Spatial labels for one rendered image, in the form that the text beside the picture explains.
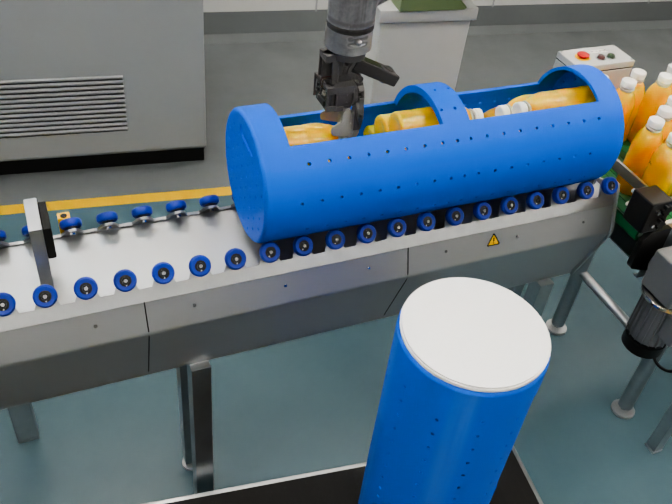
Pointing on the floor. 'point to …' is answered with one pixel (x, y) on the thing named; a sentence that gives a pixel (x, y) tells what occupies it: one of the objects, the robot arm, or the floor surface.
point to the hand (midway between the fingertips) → (347, 135)
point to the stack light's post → (661, 433)
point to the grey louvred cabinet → (100, 83)
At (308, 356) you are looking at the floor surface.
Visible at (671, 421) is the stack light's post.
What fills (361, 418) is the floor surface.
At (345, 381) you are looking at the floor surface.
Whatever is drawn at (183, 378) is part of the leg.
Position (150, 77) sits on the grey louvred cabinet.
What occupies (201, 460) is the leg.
